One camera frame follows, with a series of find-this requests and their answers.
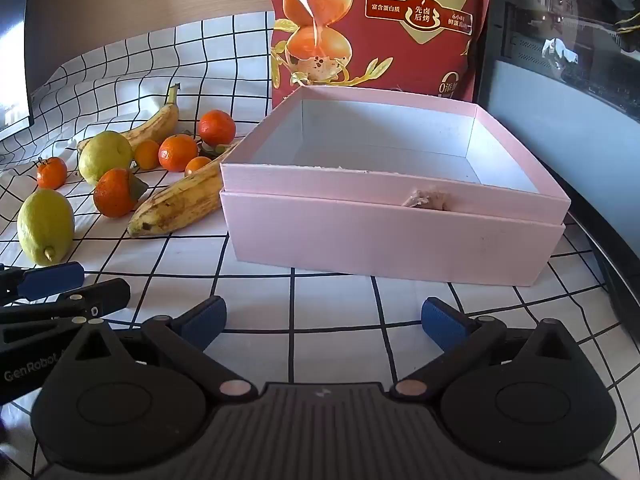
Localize yellow lemon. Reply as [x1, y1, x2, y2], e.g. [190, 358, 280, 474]
[16, 188, 76, 267]

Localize red snack bag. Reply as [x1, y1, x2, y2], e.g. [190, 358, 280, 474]
[265, 0, 497, 111]

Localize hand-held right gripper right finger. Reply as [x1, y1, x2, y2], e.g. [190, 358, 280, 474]
[390, 297, 583, 403]

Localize curved banana with sticker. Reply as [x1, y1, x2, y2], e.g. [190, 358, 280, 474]
[76, 82, 181, 153]

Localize white checked cloth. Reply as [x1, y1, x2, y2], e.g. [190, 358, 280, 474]
[0, 10, 640, 480]

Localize black monitor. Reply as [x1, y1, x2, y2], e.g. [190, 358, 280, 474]
[0, 0, 36, 141]

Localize pink cardboard box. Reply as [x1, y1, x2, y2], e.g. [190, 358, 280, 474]
[219, 85, 572, 288]

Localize tangerine with leaf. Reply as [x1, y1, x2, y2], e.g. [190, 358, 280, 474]
[93, 168, 148, 219]

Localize green lemon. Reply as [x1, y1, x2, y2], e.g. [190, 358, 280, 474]
[77, 131, 135, 187]

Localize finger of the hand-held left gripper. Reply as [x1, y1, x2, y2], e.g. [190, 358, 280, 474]
[0, 278, 132, 345]
[0, 261, 86, 306]

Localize spotted ripe banana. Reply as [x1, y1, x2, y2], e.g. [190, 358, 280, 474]
[126, 142, 238, 238]

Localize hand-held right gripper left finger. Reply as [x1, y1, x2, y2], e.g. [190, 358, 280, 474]
[62, 296, 258, 404]

